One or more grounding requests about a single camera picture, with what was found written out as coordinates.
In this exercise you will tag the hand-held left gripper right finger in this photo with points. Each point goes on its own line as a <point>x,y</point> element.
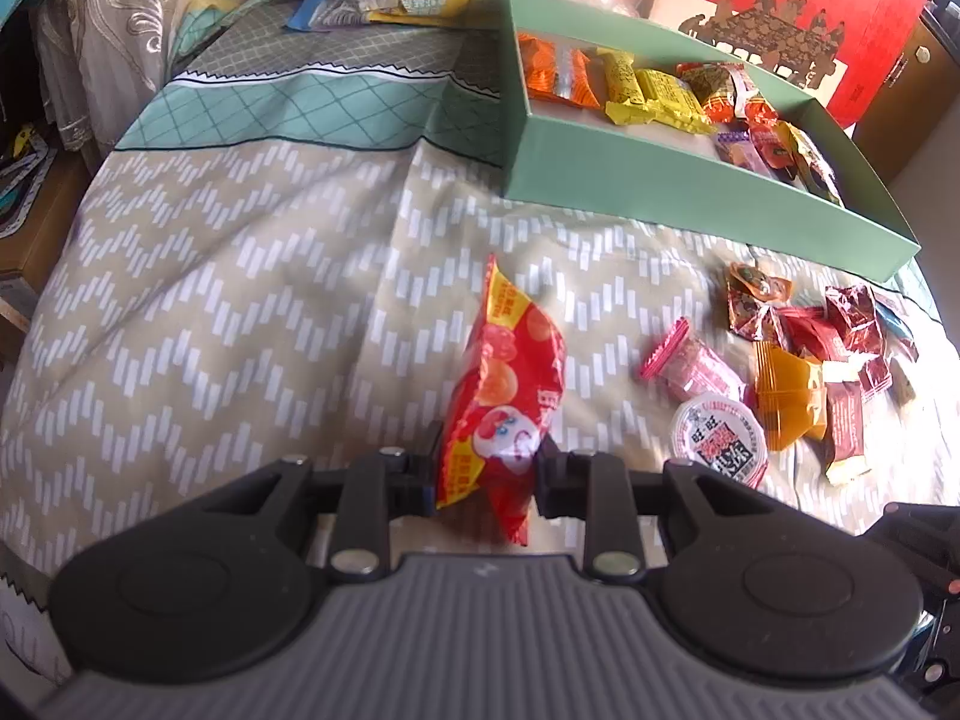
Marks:
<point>555,484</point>

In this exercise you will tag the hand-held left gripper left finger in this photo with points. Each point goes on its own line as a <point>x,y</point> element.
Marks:
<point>418,481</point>

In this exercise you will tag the red candy bag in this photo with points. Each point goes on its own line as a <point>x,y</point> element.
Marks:
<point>499,390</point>

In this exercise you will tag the orange yellow snack packet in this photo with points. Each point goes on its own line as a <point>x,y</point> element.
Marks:
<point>787,397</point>

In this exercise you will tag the dark red foil packet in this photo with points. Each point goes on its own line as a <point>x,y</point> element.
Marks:
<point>750,319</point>
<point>847,431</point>
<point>814,334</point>
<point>855,319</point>

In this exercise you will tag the green cardboard box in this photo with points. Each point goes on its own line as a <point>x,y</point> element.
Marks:
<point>675,180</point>

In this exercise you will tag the long yellow snack bar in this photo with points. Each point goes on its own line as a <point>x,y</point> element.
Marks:
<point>624,82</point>

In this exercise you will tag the yellow striped bread packet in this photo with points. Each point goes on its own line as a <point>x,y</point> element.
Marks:
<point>814,165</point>

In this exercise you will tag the orange patterned snack packet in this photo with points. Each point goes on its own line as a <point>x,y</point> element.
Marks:
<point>720,90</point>

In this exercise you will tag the white lid jelly cup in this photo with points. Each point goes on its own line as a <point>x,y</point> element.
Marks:
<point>720,439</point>

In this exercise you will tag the pink candy packet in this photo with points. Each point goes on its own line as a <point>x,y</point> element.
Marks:
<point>694,364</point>

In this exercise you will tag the patterned bed sheet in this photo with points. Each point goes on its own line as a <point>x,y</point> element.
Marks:
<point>262,277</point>

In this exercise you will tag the small purple wrapper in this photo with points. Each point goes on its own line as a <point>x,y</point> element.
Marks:
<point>731,144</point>

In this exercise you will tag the wooden bedside table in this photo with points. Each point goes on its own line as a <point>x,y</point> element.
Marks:
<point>30,240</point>

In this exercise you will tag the blue foil packet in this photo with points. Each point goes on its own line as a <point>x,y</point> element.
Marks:
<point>322,11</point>

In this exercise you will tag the wooden cabinet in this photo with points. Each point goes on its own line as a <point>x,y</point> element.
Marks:
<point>911,90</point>

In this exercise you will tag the red gift box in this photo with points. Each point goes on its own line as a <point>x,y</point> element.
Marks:
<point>787,7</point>

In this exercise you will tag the patterned curtain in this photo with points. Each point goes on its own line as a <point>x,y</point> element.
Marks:
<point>120,30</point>

